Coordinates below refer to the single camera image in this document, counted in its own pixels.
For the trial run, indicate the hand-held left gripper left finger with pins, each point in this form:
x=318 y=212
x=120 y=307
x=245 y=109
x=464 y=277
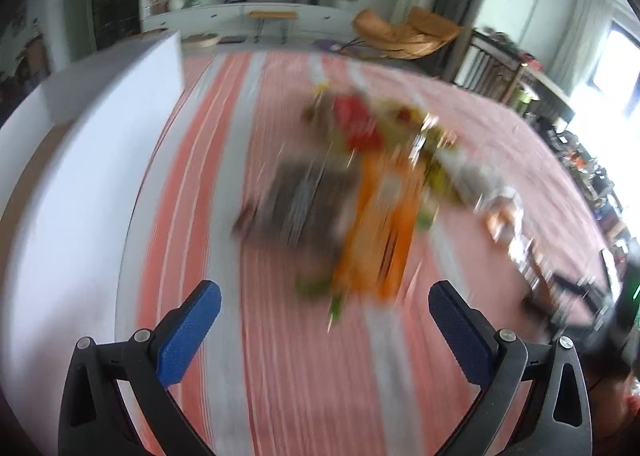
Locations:
x=190 y=331

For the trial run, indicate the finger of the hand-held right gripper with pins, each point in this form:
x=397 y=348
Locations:
x=580 y=283
x=555 y=311

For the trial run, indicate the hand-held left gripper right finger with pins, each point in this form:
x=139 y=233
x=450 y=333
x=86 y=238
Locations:
x=460 y=331

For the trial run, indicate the clear snack packet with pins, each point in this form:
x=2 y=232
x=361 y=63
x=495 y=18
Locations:
x=500 y=208

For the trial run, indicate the orange snack packet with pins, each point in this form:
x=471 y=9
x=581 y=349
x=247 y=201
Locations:
x=380 y=231

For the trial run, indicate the green snack packet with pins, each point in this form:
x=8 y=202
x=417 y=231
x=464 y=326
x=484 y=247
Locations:
x=315 y=288

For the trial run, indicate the yellow snack packet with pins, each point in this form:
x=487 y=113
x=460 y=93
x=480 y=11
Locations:
x=440 y=176

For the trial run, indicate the dark brown snack packet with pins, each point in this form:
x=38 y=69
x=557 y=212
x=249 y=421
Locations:
x=295 y=201

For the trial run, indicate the white cardboard box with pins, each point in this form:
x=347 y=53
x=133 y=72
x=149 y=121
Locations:
x=75 y=161

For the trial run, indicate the red snack packet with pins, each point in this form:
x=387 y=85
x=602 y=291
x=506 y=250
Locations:
x=360 y=124

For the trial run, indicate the red white striped blanket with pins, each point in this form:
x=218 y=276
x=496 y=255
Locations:
x=300 y=376

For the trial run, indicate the cluttered side shelf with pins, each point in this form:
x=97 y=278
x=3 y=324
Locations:
x=575 y=146

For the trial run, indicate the radiator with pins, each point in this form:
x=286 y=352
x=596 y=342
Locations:
x=487 y=69

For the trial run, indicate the sheer window curtain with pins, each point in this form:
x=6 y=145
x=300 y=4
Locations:
x=582 y=36

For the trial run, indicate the round woven basket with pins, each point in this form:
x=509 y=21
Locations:
x=200 y=40

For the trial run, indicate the orange lounge chair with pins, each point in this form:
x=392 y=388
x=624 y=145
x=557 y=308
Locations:
x=400 y=34

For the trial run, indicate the white television cabinet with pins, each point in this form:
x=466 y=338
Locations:
x=220 y=14

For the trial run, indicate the wooden bench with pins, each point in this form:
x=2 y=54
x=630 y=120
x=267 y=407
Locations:
x=272 y=14

